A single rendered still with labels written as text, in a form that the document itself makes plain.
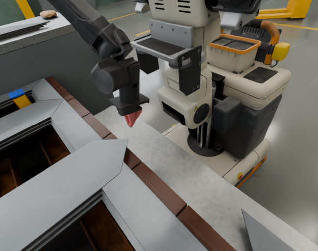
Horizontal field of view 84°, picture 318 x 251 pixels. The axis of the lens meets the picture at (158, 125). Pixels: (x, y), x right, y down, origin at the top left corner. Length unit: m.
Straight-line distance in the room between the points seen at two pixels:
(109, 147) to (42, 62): 0.80
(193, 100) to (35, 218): 0.64
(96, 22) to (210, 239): 0.54
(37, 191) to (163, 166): 0.40
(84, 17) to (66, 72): 0.84
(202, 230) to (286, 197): 1.14
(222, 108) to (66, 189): 0.66
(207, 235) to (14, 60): 1.17
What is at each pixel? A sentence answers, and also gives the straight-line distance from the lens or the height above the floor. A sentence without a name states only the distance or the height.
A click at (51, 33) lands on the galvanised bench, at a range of 1.24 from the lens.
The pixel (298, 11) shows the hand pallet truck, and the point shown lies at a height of 0.17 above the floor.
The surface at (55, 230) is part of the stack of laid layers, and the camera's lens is 0.54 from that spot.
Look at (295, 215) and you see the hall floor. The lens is 1.51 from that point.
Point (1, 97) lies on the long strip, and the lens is 1.21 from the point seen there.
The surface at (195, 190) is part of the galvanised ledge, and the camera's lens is 0.65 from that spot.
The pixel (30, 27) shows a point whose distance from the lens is 1.33.
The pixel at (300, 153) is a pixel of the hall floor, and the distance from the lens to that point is 1.83.
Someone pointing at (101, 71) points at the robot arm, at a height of 1.10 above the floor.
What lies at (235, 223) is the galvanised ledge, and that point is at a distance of 0.63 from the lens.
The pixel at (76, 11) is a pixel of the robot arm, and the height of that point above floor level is 1.20.
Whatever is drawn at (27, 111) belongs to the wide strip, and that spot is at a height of 0.84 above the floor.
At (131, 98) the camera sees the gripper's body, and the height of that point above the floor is 0.99.
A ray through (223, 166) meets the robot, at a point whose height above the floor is 0.28.
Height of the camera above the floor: 1.26
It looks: 43 degrees down
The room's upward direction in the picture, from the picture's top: 9 degrees counter-clockwise
